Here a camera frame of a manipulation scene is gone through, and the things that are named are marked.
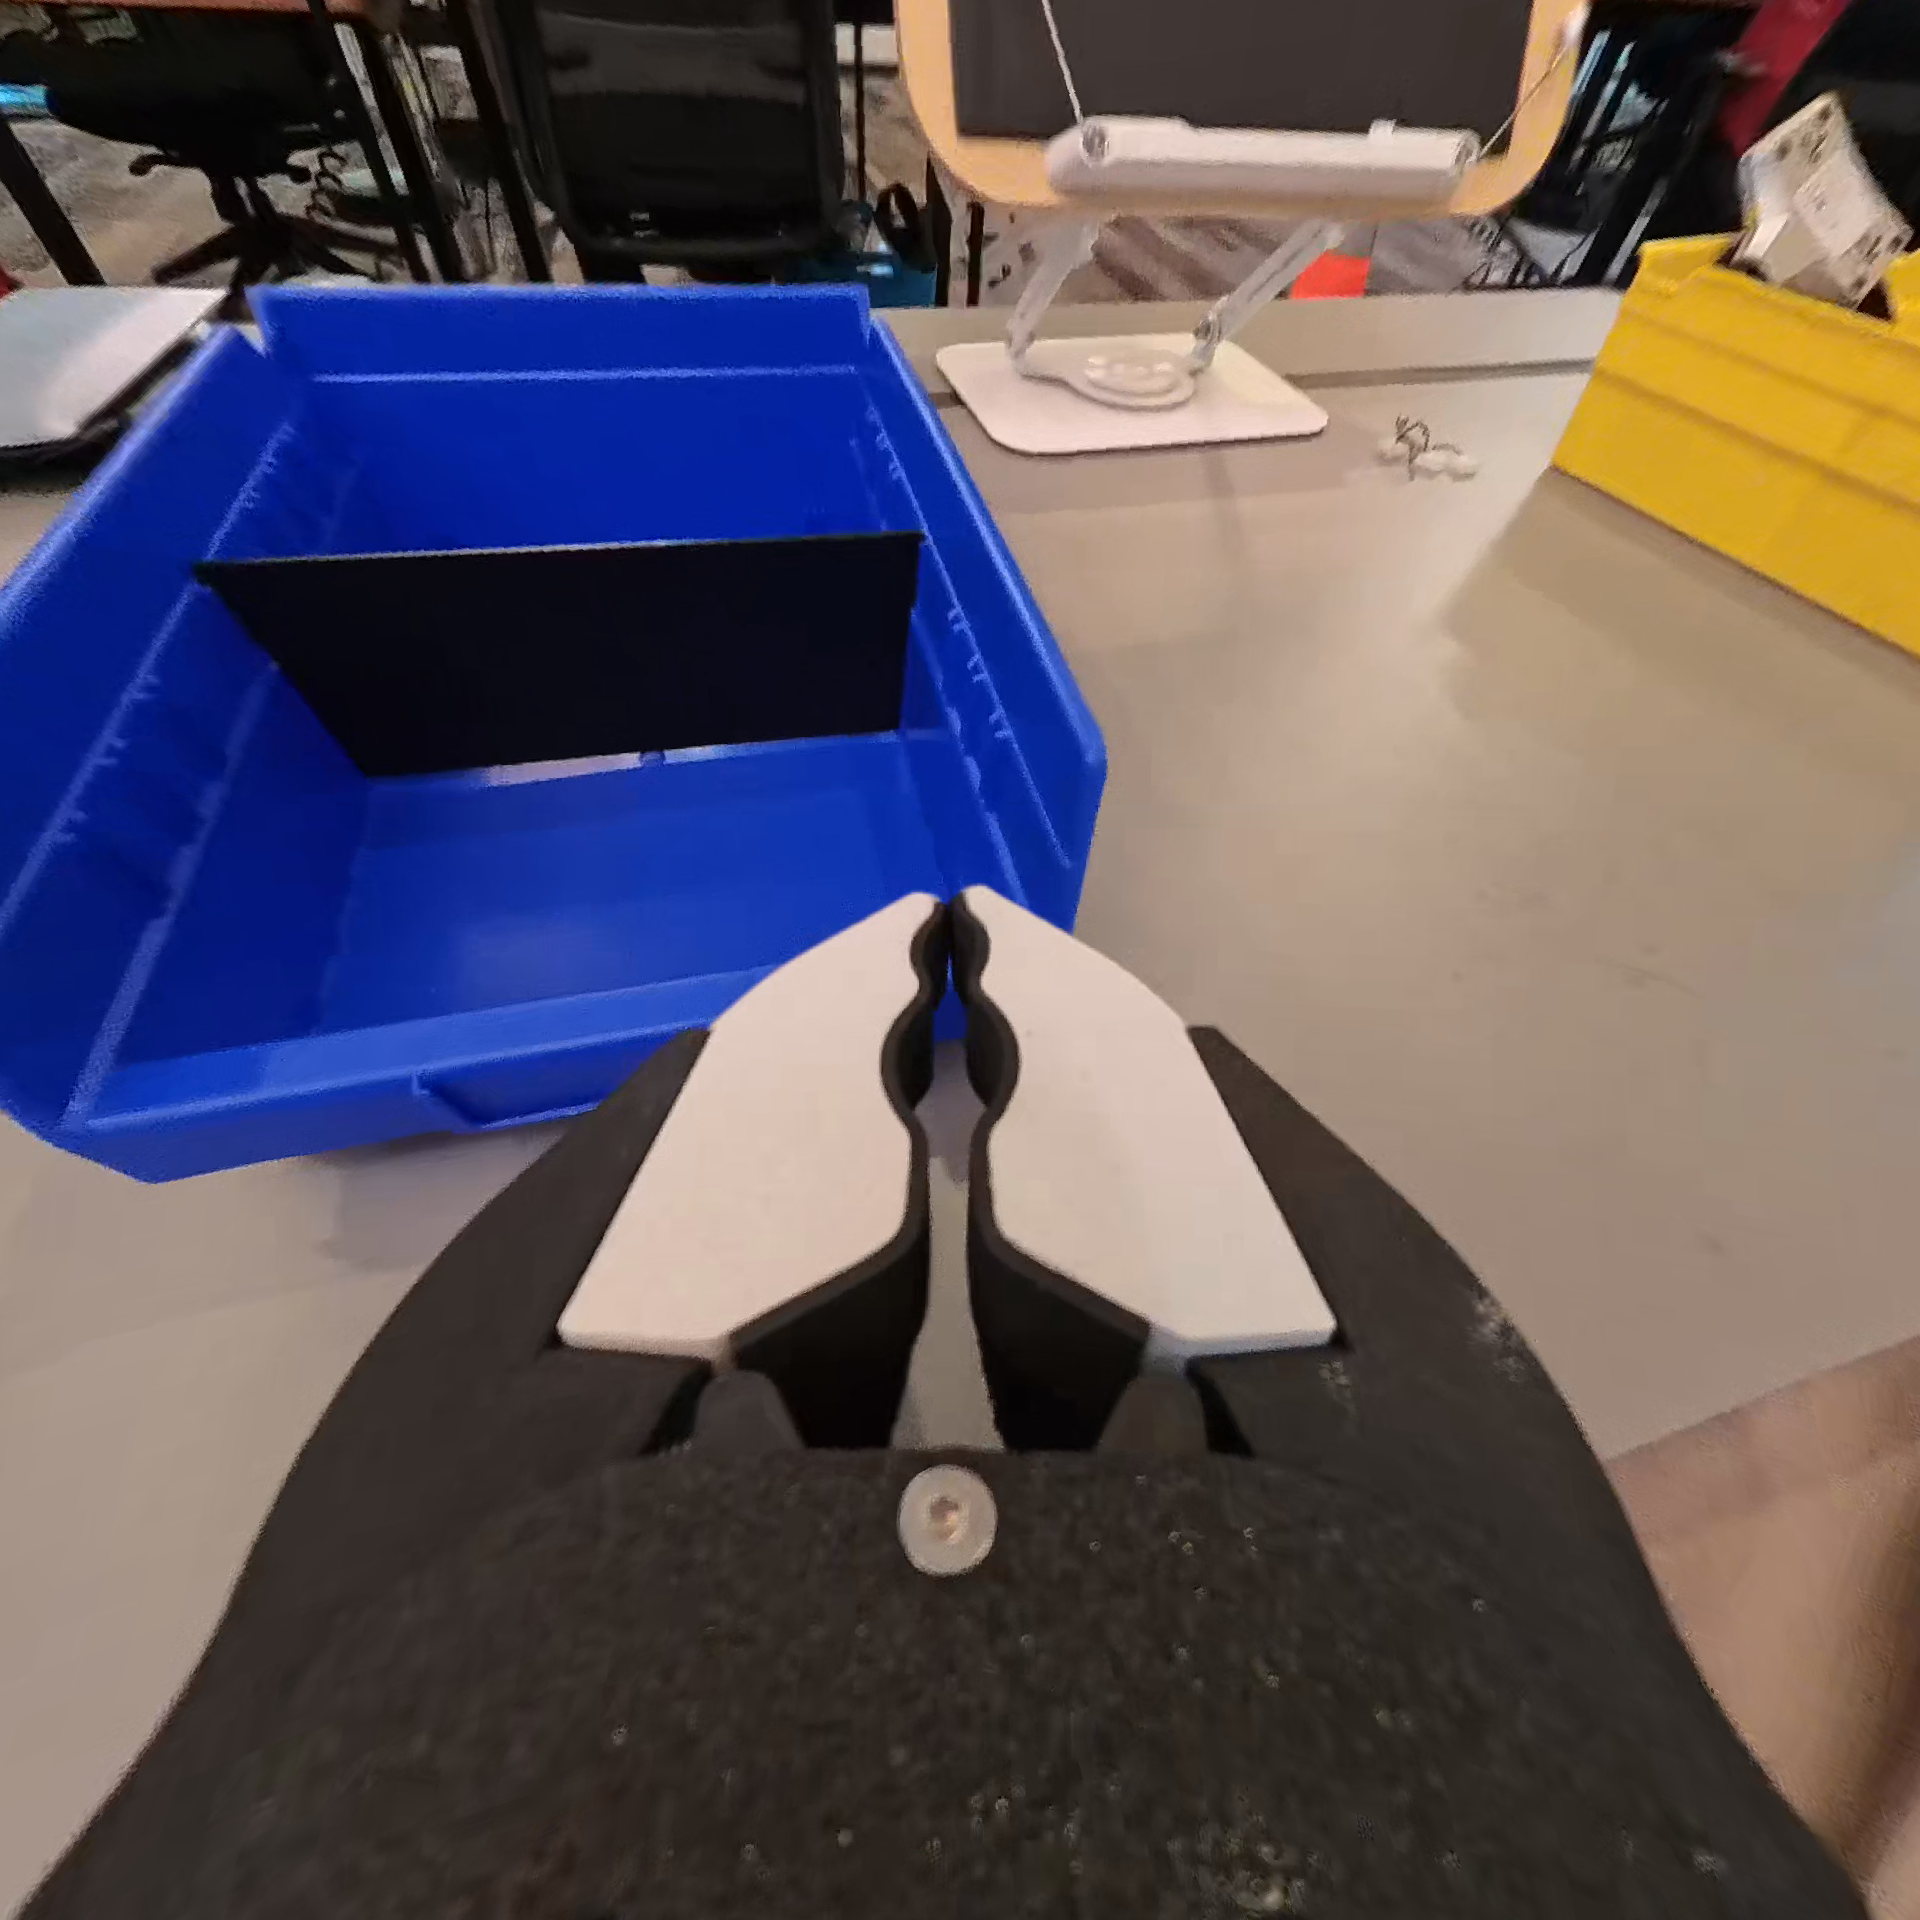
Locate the white board stand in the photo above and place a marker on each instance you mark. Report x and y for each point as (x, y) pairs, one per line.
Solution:
(1124, 406)

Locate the yellow plastic bin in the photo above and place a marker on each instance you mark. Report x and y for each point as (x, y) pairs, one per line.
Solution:
(1738, 450)

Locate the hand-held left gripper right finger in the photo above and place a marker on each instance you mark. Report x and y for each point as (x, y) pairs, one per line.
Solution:
(1143, 1181)

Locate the blue plastic bin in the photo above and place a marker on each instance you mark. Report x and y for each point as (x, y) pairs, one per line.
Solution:
(530, 905)

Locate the teal bag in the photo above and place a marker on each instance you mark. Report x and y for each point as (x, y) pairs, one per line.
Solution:
(892, 252)

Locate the silver metal HDMI switch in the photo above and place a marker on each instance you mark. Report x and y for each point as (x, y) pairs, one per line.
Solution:
(1821, 213)

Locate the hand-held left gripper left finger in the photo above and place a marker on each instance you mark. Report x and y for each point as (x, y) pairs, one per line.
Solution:
(746, 1181)

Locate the black divider of blue bin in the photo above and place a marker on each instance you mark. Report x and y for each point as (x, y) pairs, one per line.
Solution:
(570, 648)

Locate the black office chair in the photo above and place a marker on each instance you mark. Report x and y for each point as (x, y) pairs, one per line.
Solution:
(193, 91)
(676, 120)

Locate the small metal clips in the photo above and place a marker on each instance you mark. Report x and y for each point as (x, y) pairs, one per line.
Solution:
(1425, 450)

